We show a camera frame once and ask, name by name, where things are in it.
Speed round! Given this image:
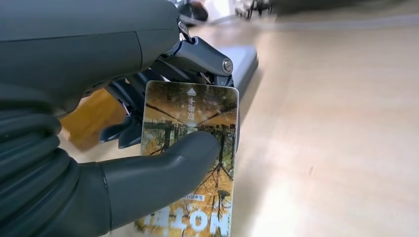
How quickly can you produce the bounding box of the open cardboard box yellow edge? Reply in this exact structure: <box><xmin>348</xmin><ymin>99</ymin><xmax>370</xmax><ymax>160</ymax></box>
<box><xmin>60</xmin><ymin>88</ymin><xmax>129</xmax><ymax>152</ymax></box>

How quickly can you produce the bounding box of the autumn print plastic card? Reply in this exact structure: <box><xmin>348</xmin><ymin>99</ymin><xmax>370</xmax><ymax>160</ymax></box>
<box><xmin>134</xmin><ymin>80</ymin><xmax>240</xmax><ymax>237</ymax></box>

